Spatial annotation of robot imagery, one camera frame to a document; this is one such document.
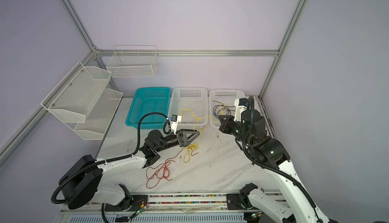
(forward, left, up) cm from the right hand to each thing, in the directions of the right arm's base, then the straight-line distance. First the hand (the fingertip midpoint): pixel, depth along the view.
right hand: (217, 116), depth 62 cm
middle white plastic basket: (+42, +15, -37) cm, 59 cm away
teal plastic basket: (+44, +49, -35) cm, 74 cm away
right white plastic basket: (+45, -10, -31) cm, 56 cm away
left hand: (-2, +8, -11) cm, 14 cm away
